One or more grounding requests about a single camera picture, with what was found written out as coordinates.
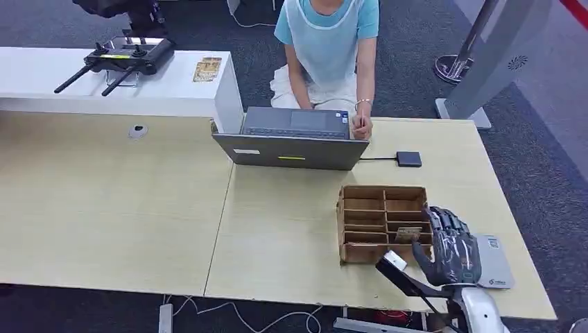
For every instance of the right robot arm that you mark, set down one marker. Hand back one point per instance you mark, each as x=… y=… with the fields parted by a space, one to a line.
x=482 y=312

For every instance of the black usb hub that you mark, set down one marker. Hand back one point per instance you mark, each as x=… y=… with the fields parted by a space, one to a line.
x=409 y=159

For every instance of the wooden compartment box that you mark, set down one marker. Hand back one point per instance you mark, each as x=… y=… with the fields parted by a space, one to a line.
x=367 y=220

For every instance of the grey standing sign panel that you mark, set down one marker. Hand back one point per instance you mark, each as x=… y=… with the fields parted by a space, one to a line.
x=496 y=64

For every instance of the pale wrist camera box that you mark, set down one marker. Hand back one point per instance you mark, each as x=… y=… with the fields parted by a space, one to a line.
x=395 y=260

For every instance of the white counter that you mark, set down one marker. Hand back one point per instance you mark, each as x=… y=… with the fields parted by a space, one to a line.
x=161 y=92

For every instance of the grey laptop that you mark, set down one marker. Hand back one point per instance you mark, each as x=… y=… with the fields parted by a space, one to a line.
x=289 y=149

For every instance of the grey flat device with label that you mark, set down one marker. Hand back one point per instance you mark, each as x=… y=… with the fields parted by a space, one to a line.
x=496 y=264

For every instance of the black remote controller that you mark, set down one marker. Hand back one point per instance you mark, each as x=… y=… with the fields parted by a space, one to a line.
x=133 y=55

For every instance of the person's hand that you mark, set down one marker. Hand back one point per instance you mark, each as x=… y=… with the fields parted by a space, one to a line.
x=362 y=128

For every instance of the white power strip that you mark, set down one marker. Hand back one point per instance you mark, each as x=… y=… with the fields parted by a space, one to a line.
x=166 y=319

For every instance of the person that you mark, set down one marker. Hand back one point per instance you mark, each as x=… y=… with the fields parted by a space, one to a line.
x=326 y=50

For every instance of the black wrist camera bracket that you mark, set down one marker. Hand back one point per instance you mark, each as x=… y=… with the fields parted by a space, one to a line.
x=409 y=282

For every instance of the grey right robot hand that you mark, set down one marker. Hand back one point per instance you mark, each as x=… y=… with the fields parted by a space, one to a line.
x=452 y=253

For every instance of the stack of printed cards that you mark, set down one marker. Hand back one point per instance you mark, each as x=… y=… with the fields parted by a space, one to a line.
x=207 y=70

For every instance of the red barrier belt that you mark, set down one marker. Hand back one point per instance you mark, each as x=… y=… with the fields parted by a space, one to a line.
x=576 y=7

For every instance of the black equipment bag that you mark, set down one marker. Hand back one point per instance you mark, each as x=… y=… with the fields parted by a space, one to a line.
x=133 y=14

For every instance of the metal stanchion post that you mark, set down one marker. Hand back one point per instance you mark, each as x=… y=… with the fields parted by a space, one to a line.
x=464 y=50

